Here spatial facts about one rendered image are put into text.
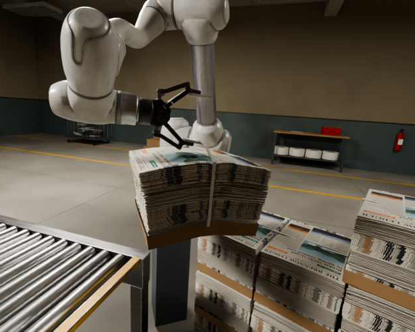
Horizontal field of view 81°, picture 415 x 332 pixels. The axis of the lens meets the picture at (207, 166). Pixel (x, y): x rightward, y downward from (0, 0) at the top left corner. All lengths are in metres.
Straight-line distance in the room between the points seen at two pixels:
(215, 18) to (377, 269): 0.96
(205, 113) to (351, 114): 6.71
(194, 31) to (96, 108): 0.54
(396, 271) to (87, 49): 0.93
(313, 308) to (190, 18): 1.10
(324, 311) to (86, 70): 0.97
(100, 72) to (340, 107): 7.30
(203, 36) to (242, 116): 6.63
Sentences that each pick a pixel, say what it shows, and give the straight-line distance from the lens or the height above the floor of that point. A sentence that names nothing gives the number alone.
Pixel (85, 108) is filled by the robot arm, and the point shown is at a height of 1.31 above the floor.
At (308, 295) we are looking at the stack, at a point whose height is 0.73.
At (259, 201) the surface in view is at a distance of 0.79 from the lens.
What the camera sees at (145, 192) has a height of 1.11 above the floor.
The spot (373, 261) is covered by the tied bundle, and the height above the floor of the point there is 0.93.
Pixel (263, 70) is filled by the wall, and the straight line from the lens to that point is 7.66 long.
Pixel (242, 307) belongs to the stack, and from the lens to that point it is 1.17.
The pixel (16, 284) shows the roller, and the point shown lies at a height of 0.80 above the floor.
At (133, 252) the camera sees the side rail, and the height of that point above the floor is 0.80.
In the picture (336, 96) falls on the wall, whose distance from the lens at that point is 7.65.
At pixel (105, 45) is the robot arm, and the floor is 1.43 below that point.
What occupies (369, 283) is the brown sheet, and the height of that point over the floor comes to 0.87.
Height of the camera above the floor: 1.33
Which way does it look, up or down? 13 degrees down
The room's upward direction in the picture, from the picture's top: 4 degrees clockwise
